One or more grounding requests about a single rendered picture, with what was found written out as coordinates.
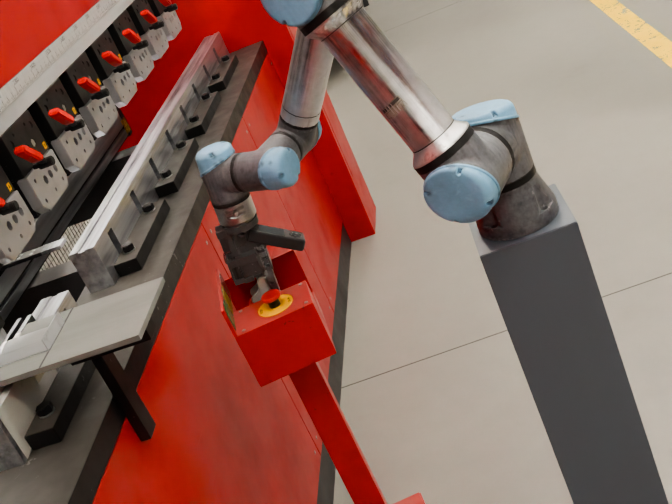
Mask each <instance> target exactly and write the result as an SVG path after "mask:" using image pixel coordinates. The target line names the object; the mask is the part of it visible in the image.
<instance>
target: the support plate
mask: <svg viewBox="0 0 672 504"><path fill-rule="evenodd" d="M164 283H165V280H164V278H163V277H160V278H158V279H155V280H152V281H149V282H146V283H143V284H140V285H137V286H135V287H132V288H129V289H126V290H123V291H120V292H117V293H114V294H112V295H109V296H106V297H103V298H100V299H97V300H94V301H91V302H89V303H86V304H83V305H80V306H77V307H74V308H73V310H72V312H71V314H70V315H69V317H68V319H67V321H66V323H65V324H64V326H63V328H62V330H61V332H60V333H59V335H58V337H57V339H56V341H55V342H54V344H53V346H52V348H51V349H50V351H49V353H48V355H47V357H46V358H45V360H44V362H43V364H42V366H41V367H40V368H39V366H40V364H41V362H42V360H43V359H44V357H45V355H46V353H47V352H48V351H47V352H44V353H40V354H37V355H34V356H31V357H28V358H25V359H22V360H19V361H16V362H13V363H10V364H7V365H4V366H2V367H0V387H2V386H5V385H8V384H11V383H14V382H17V381H20V380H23V379H26V378H29V377H32V376H35V375H38V374H41V373H44V372H47V371H50V370H53V369H56V368H59V367H62V366H65V365H68V364H71V363H74V362H77V361H80V360H83V359H86V358H89V357H92V356H95V355H98V354H101V353H104V352H107V351H110V350H113V349H115V348H118V347H121V346H124V345H127V344H130V343H133V342H136V341H139V340H141V339H142V337H143V334H144V332H145V330H146V327H147V325H148V322H149V320H150V317H151V315H152V313H153V310H154V308H155V305H156V303H157V300H158V298H159V296H160V293H161V291H162V288H163V286H164ZM55 315H56V314H54V315H51V316H48V317H45V318H43V319H40V320H37V321H34V322H31V323H28V324H26V326H25V327H24V329H23V330H22V332H21V334H20V335H19V337H20V336H23V335H26V334H28V333H31V332H34V331H37V330H40V329H43V328H46V327H49V325H50V323H51V322H52V320H53V318H54V316H55Z"/></svg>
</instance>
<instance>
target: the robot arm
mask: <svg viewBox="0 0 672 504"><path fill-rule="evenodd" d="M260 1H261V3H262V5H263V7H264V9H265V10H266V12H267V13H268V14H269V15H270V16H271V17H272V18H273V19H274V20H275V21H277V22H278V23H280V24H282V25H283V24H286V25H288V26H290V27H297V31H296V36H295V41H294V46H293V51H292V56H291V61H290V66H289V71H288V76H287V81H286V86H285V91H284V96H283V101H282V106H281V112H280V116H279V121H278V126H277V128H276V130H275V131H274V132H273V133H272V134H271V135H270V136H269V137H268V139H267V140H266V141H265V142H264V143H263V144H262V145H261V146H260V147H259V148H258V149H257V150H255V151H249V152H241V153H235V149H233V147H232V145H231V143H229V142H225V141H222V142H217V143H213V144H211V145H208V146H206V147H204V148H203V149H201V150H200V151H199V152H198V153H197V155H196V158H195V159H196V163H197V166H198V169H199V172H200V177H202V180H203V182H204V185H205V187H206V190H207V192H208V195H209V197H210V200H211V202H212V205H213V208H214V210H215V213H216V215H217V218H218V220H219V223H220V225H219V226H216V227H215V231H216V232H215V233H216V236H217V238H218V239H219V241H220V244H221V246H222V249H223V251H224V254H225V255H224V254H223V256H225V257H224V261H225V263H226V264H227V265H228V269H229V270H230V273H231V276H232V279H233V281H234V283H235V285H236V286H237V285H240V284H243V283H245V284H247V283H249V282H252V281H255V279H254V278H256V279H257V283H256V284H255V285H254V286H253V287H252V288H251V289H250V294H251V295H252V298H251V299H252V302H253V303H255V302H258V301H260V300H261V297H262V295H263V294H264V293H265V292H267V291H268V290H271V289H278V290H279V291H281V290H280V287H279V284H278V282H277V279H276V276H275V273H274V270H273V269H274V268H273V264H272V261H271V257H270V255H269V252H268V249H267V245H270V246H275V247H281V248H286V249H291V250H297V251H303V250H304V247H305V243H306V241H305V238H304V234H303V233H302V232H297V231H292V230H287V229H281V228H276V227H271V226H265V225H260V224H257V223H258V221H259V219H258V216H257V214H256V208H255V205H254V203H253V200H252V197H251V195H250V192H255V191H264V190H280V189H282V188H287V187H291V186H293V185H294V184H296V182H297V181H298V175H299V174H300V161H301V160H302V159H303V158H304V157H305V155H306V154H307V153H308V152H309V151H310V150H312V149H313V148H314V147H315V145H316V144H317V142H318V140H319V139H320V137H321V134H322V127H321V122H320V120H319V118H320V114H321V109H322V105H323V101H324V96H325V92H326V88H327V84H328V79H329V75H330V71H331V67H332V62H333V58H334V57H335V59H336V60H337V61H338V62H339V63H340V65H341V66H342V67H343V68H344V70H345V71H346V72H347V73H348V74H349V76H350V77H351V78H352V79H353V80H354V82H355V83H356V84H357V85H358V86H359V88H360V89H361V90H362V91H363V93H364V94H365V95H366V96H367V97H368V99H369V100H370V101H371V102H372V103H373V105H374V106H375V107H376V108H377V110H378V111H379V112H380V113H381V114H382V116H383V117H384V118H385V119H386V120H387V122H388V123H389V124H390V125H391V126H392V128H393V129H394V130H395V131H396V133H397V134H398V135H399V136H400V137H401V139H402V140H403V141H404V142H405V143H406V145H407V146H408V147H409V148H410V150H411V151H412V152H413V165H412V166H413V168H414V169H415V170H416V171H417V173H418V174H419V175H420V176H421V178H422V179H423V180H424V184H423V191H424V193H423V195H424V199H425V201H426V203H427V205H428V207H429V208H430V209H431V210H432V211H433V212H434V213H435V214H436V215H438V216H439V217H441V218H443V219H445V220H448V221H451V222H459V223H471V222H474V221H476V224H477V227H478V230H479V232H480V234H481V236H482V237H484V238H486V239H488V240H493V241H507V240H513V239H518V238H521V237H524V236H527V235H530V234H532V233H534V232H536V231H538V230H540V229H542V228H543V227H545V226H546V225H548V224H549V223H550V222H551V221H552V220H553V219H554V218H555V217H556V215H557V214H558V211H559V205H558V202H557V199H556V196H555V194H554V193H553V191H552V190H551V189H550V188H549V186H548V185H547V184H546V183H545V181H544V180H543V179H542V178H541V176H540V175H539V174H538V173H537V171H536V168H535V165H534V162H533V159H532V156H531V153H530V150H529V147H528V144H527V141H526V138H525V135H524V132H523V129H522V126H521V123H520V120H519V117H520V116H519V115H518V114H517V112H516V109H515V107H514V105H513V103H512V102H511V101H509V100H504V99H496V100H490V101H485V102H481V103H478V104H475V105H472V106H469V107H467V108H464V109H462V110H460V111H459V112H457V113H455V114H454V115H453V116H452V117H451V116H450V114H449V113H448V112H447V111H446V109H445V108H444V107H443V106H442V104H441V103H440V102H439V101H438V99H437V98H436V97H435V96H434V94H433V93H432V92H431V91H430V90H429V88H428V87H427V86H426V85H425V83H424V82H423V81H422V80H421V78H420V77H419V76H418V75H417V73H416V72H415V71H414V70H413V68H412V67H411V66H410V65H409V63H408V62H407V61H406V60H405V58H404V57H403V56H402V55H401V54H400V52H399V51H398V50H397V49H396V47H395V46H394V45H393V44H392V42H391V41H390V40H389V39H388V37H387V36H386V35H385V34H384V32H383V31H382V30H381V29H380V27H379V26H378V25H377V24H376V22H375V21H374V20H373V19H372V18H371V16H370V15H369V14H368V13H367V11H366V10H365V9H364V8H363V6H362V3H361V0H260ZM225 258H226V259H225Z"/></svg>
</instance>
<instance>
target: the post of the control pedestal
mask: <svg viewBox="0 0 672 504"><path fill-rule="evenodd" d="M289 377H290V379H291V381H292V383H293V384H294V386H295V388H296V390H297V392H298V394H299V396H300V398H301V400H302V402H303V404H304V406H305V408H306V410H307V412H308V414H309V416H310V418H311V420H312V422H313V424H314V426H315V428H316V430H317V432H318V434H319V436H320V438H321V439H322V441H323V443H324V445H325V447H326V449H327V451H328V453H329V455H330V457H331V459H332V461H333V463H334V465H335V467H336V469H337V471H338V473H339V475H340V477H341V479H342V481H343V483H344V485H345V487H346V489H347V491H348V493H349V494H350V496H351V498H352V500H353V502H354V504H387V502H386V500H385V498H384V496H383V494H382V492H381V489H380V487H379V485H378V483H377V481H376V479H375V477H374V475H373V473H372V471H371V469H370V467H369V465H368V463H367V461H366V459H365V457H364V455H363V453H362V451H361V449H360V447H359V445H358V442H357V440H356V438H355V436H354V434H353V432H352V430H351V428H350V426H349V424H348V422H347V420H346V418H345V416H344V414H343V412H342V410H341V408H340V406H339V404H338V402H337V400H336V398H335V396H334V393H333V391H332V389H331V387H330V385H329V383H328V381H327V379H326V377H325V375H324V373H323V371H322V369H321V367H320V365H319V363H318V362H316V363H314V364H311V365H309V366H307V367H305V368H303V369H300V370H298V371H296V372H294V373H291V374H289Z"/></svg>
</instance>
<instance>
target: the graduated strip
mask: <svg viewBox="0 0 672 504"><path fill-rule="evenodd" d="M118 1H119V0H100V1H99V2H98V3H97V4H96V5H94V6H93V7H92V8H91V9H90V10H89V11H88V12H87V13H86V14H84V15H83V16H82V17H81V18H80V19H79V20H78V21H77V22H75V23H74V24H73V25H72V26H71V27H70V28H69V29H68V30H66V31H65V32H64V33H63V34H62V35H61V36H60V37H59V38H57V39H56V40H55V41H54V42H53V43H52V44H51V45H50V46H48V47H47V48H46V49H45V50H44V51H43V52H42V53H41V54H39V55H38V56H37V57H36V58H35V59H34V60H33V61H32V62H31V63H29V64H28V65H27V66H26V67H25V68H24V69H23V70H22V71H20V72H19V73H18V74H17V75H16V76H15V77H14V78H13V79H11V80H10V81H9V82H8V83H7V84H6V85H5V86H4V87H2V88H1V89H0V113H1V112H2V111H3V110H4V109H6V108H7V107H8V106H9V105H10V104H11V103H12V102H13V101H14V100H15V99H16V98H17V97H18V96H19V95H20V94H21V93H22V92H23V91H24V90H25V89H26V88H28V87H29V86H30V85H31V84H32V83H33V82H34V81H35V80H36V79H37V78H38V77H39V76H40V75H41V74H42V73H43V72H44V71H45V70H46V69H47V68H49V67H50V66H51V65H52V64H53V63H54V62H55V61H56V60H57V59H58V58H59V57H60V56H61V55H62V54H63V53H64V52H65V51H66V50H67V49H68V48H70V47H71V46H72V45H73V44H74V43H75V42H76V41H77V40H78V39H79V38H80V37H81V36H82V35H83V34H84V33H85V32H86V31H87V30H88V29H89V28H90V27H92V26H93V25H94V24H95V23H96V22H97V21H98V20H99V19H100V18H101V17H102V16H103V15H104V14H105V13H106V12H107V11H108V10H109V9H110V8H111V7H113V6H114V5H115V4H116V3H117V2H118Z"/></svg>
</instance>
